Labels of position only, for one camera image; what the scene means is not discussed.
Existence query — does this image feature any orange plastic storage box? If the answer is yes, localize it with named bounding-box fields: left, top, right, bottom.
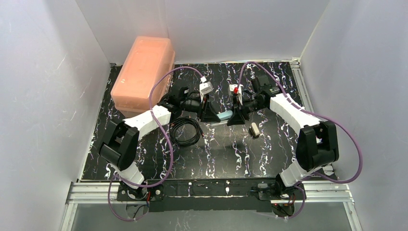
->
left=111, top=36, right=175, bottom=118

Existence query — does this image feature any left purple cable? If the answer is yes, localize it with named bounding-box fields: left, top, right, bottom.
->
left=107, top=66, right=206, bottom=222

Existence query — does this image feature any aluminium frame rail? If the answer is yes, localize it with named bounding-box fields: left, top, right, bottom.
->
left=61, top=61, right=361, bottom=231

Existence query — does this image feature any purple cable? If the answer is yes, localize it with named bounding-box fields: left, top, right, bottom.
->
left=107, top=66, right=206, bottom=222
left=237, top=62, right=363, bottom=220

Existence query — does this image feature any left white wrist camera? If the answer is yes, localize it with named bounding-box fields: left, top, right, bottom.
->
left=199, top=82, right=213, bottom=95

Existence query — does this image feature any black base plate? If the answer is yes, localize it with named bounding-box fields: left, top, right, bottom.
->
left=116, top=178, right=304, bottom=216

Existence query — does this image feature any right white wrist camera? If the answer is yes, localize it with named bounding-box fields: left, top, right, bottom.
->
left=229, top=84, right=243, bottom=105

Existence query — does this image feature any coiled black cable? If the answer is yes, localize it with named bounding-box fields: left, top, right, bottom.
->
left=169, top=117, right=204, bottom=148

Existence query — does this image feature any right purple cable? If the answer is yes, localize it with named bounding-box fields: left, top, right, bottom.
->
left=237, top=62, right=363, bottom=220

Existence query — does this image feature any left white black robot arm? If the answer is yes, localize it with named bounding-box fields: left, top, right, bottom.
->
left=98, top=87, right=221, bottom=190

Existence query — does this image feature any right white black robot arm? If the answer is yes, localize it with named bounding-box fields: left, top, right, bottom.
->
left=227, top=76, right=339, bottom=196

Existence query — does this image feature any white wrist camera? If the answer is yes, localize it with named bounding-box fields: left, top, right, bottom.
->
left=199, top=82, right=213, bottom=95
left=229, top=84, right=243, bottom=105

